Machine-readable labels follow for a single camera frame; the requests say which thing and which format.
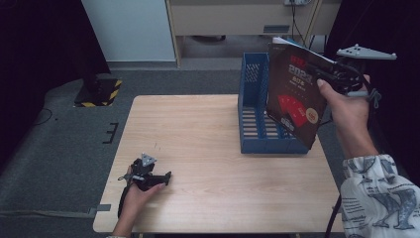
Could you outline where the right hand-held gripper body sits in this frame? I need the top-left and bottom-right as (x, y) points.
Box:
(331, 43), (398, 98)

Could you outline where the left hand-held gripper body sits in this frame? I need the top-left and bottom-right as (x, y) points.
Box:
(118, 152), (158, 192)

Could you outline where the black magazine with red print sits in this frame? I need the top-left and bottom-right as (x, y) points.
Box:
(264, 36), (339, 151)

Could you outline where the blue plastic file rack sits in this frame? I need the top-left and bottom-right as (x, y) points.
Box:
(237, 51), (319, 156)

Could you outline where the person's left hand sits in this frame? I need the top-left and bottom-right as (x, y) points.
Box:
(120, 182), (166, 223)

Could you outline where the person's right hand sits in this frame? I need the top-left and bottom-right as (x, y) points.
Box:
(316, 74), (373, 134)

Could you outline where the grey tape piece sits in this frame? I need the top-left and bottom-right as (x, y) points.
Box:
(88, 203), (112, 216)

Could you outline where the white power strip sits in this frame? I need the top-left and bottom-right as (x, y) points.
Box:
(283, 0), (313, 7)

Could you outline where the black stand base striped tape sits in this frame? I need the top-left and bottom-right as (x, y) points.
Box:
(73, 76), (124, 108)

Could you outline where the white cabinet panel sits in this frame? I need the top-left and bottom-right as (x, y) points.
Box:
(80, 0), (176, 63)

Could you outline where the left hand-held gripper black cable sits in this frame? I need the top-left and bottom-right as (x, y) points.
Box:
(117, 184), (132, 219)

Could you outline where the black hanging cable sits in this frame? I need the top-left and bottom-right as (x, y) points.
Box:
(289, 3), (310, 48)

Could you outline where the thin black floor cable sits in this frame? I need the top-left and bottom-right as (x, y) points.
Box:
(32, 107), (54, 127)

